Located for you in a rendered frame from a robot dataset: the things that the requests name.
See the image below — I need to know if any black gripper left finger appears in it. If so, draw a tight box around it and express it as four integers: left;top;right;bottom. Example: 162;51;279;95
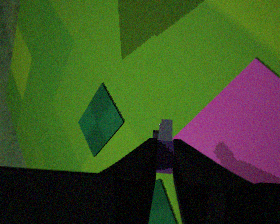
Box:
0;138;157;224

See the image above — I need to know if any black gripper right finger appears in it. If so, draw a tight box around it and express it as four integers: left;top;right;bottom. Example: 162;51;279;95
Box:
173;139;280;224

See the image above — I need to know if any magenta flat square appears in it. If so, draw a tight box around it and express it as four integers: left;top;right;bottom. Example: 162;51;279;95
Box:
172;59;280;184

